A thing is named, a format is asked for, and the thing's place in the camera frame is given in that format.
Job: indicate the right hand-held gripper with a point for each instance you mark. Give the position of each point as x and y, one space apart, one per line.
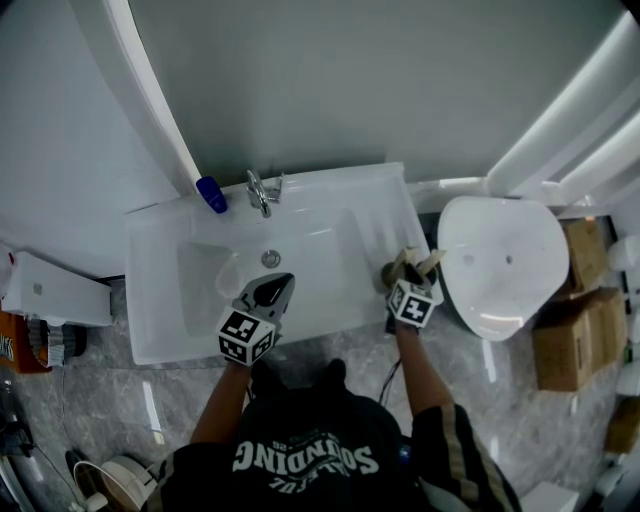
412 305

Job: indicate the blue bottle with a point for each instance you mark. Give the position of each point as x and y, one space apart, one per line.
212 196

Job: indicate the white washbasin sink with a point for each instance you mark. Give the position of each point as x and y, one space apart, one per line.
320 280

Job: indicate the small cardboard box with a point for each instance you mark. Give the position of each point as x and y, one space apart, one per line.
585 255

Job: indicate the person's left black shoe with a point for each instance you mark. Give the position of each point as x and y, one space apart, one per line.
265 380

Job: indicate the person's black shoe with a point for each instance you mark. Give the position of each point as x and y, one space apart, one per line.
334 377
265 380

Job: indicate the white water dispenser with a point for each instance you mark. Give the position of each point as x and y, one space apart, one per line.
60 290

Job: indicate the chrome faucet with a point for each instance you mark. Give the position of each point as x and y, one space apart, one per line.
260 192

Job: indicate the grey ruffled basket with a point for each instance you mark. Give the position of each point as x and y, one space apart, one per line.
57 342

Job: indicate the person's right black shoe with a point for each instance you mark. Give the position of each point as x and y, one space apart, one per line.
334 377

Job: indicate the person's right forearm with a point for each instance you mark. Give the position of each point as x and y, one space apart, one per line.
422 370

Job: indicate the orange sofa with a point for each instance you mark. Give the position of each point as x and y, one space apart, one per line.
20 350

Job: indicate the chrome sink drain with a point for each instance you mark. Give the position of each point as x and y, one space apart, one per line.
270 258

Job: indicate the black cup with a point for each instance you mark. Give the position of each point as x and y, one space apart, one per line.
435 281

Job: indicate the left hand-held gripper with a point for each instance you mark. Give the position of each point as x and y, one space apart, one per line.
245 335

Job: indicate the person's left forearm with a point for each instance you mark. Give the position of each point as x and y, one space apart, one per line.
225 400

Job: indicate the black printed t-shirt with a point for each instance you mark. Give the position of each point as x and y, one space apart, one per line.
320 460

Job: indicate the large cardboard box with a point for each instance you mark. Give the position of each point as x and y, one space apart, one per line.
575 340

